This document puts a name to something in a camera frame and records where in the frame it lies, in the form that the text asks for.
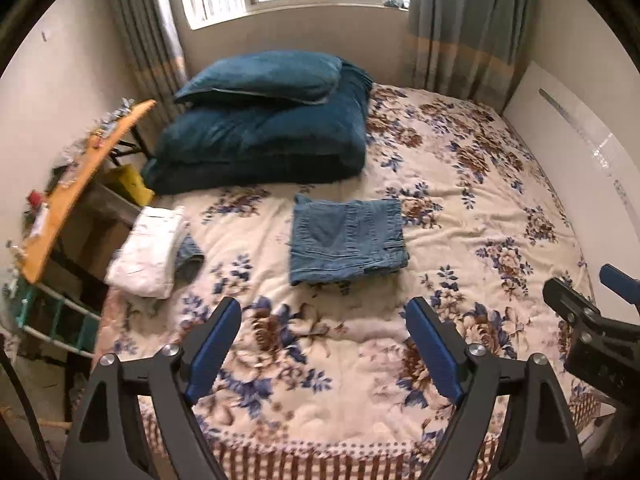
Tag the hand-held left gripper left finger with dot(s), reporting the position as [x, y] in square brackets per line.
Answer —
[212, 350]

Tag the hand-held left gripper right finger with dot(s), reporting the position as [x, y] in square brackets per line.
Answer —
[435, 350]

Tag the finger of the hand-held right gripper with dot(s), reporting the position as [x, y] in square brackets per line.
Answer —
[567, 302]
[622, 282]

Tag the light blue denim pants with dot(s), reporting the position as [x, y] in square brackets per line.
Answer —
[345, 240]

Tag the white folded pants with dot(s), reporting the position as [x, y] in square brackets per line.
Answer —
[145, 255]

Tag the small folded denim garment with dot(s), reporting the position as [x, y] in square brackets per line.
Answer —
[191, 260]

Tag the floral blanket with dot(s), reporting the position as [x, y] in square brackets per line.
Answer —
[475, 220]

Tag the white headboard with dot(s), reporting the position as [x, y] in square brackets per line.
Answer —
[565, 160]

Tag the yellow box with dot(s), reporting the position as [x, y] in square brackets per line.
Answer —
[127, 182]

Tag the teal folded quilt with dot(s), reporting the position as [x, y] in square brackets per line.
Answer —
[260, 145]

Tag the wooden desk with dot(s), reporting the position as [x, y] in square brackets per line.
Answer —
[75, 185]

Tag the red cup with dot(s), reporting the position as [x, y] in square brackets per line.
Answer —
[35, 199]

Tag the small silvery desk clutter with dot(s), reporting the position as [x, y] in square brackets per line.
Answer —
[112, 117]

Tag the teal velvet pillow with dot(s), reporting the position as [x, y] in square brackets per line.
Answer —
[260, 77]

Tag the grey curtain with yellow band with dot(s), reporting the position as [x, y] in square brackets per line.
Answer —
[145, 35]
[465, 35]

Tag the small grey-green cloth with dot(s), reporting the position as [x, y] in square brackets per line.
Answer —
[397, 2]

